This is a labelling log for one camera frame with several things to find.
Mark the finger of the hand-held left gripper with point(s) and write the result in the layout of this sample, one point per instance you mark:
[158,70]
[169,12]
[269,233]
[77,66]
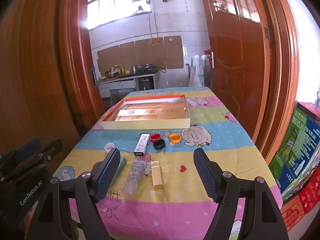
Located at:
[28,148]
[51,148]

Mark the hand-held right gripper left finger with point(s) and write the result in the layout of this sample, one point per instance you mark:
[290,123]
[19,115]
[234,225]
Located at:
[107,176]

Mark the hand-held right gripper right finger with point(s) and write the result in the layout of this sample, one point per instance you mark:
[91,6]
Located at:
[205,176]

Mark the dark orange bottle cap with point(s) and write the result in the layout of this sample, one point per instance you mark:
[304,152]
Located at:
[96,165]

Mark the teal tube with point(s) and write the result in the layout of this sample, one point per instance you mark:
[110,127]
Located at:
[122,163]

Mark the clear plastic cup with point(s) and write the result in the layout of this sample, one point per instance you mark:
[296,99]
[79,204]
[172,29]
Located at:
[109,147]

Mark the light orange bottle cap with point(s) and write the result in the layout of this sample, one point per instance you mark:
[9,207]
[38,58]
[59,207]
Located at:
[175,138]

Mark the gold rectangular box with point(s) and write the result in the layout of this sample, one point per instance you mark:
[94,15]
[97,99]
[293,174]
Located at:
[156,176]

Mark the shallow cardboard box orange rim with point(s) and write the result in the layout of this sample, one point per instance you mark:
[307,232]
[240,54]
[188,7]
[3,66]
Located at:
[150,115]

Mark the cartoon sheep printed blanket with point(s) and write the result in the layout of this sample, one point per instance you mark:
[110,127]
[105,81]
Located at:
[175,212]

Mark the white cartoon print rectangular box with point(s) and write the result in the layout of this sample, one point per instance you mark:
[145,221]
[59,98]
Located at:
[142,143]

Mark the black bottle cap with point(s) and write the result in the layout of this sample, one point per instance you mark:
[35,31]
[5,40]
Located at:
[159,144]

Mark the red bottle cap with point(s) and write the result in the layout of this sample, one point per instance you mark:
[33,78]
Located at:
[155,137]

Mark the plain brown wooden door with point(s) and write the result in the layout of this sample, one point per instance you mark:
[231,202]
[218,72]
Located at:
[32,75]

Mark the door latch plate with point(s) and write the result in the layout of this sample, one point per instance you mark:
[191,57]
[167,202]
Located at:
[93,76]

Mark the kitchen counter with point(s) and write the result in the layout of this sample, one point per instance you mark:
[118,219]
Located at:
[125,85]

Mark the green printed carton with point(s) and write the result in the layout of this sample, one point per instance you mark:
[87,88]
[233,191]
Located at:
[296,155]

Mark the metal cooking pot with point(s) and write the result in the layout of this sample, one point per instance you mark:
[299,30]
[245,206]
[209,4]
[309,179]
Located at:
[111,74]

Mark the white plastic bag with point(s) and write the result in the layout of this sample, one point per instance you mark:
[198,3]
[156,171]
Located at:
[196,76]

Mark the red printed carton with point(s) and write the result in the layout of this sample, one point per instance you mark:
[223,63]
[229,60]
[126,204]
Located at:
[303,205]

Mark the metal kettle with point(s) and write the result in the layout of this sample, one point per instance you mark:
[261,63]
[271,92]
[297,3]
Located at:
[132,68]

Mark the black gas stove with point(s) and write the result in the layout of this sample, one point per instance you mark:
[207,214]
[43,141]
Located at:
[145,68]

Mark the red flat box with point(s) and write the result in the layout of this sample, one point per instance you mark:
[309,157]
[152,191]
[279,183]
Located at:
[310,108]

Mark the door hinge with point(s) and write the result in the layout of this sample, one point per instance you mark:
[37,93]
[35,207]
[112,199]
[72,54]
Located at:
[268,35]

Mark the window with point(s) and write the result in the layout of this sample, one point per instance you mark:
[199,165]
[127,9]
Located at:
[117,3]

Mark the cardboard sheets on wall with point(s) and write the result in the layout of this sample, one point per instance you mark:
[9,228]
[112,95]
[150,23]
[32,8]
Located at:
[140,53]

